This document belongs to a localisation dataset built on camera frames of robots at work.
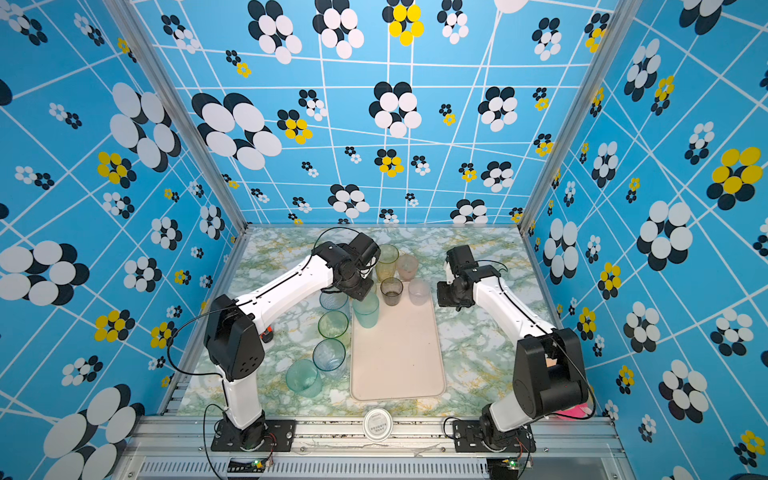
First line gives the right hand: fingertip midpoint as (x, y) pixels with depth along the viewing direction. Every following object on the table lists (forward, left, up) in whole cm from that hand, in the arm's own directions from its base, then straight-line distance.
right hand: (448, 297), depth 89 cm
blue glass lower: (-17, +34, -4) cm, 38 cm away
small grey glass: (+7, +18, -6) cm, 20 cm away
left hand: (0, +25, +5) cm, 26 cm away
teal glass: (-6, +24, +2) cm, 25 cm away
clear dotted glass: (+7, +8, -6) cm, 12 cm away
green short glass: (-10, +33, +2) cm, 35 cm away
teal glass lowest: (-21, +42, -8) cm, 48 cm away
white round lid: (-34, +20, -3) cm, 39 cm away
